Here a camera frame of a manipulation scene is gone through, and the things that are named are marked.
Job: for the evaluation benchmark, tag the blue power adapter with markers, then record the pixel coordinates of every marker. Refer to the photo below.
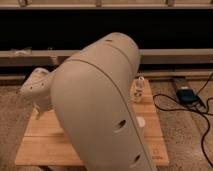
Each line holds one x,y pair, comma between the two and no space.
186,96

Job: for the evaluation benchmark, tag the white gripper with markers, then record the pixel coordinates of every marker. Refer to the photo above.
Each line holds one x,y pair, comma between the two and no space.
42,105

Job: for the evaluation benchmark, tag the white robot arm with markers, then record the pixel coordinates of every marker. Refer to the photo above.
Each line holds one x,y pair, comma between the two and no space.
90,94

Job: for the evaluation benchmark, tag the grey metal rail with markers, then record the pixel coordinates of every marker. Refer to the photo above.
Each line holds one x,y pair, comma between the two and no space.
148,56

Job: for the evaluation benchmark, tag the wooden table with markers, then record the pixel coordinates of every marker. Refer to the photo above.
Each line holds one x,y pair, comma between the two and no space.
45,144

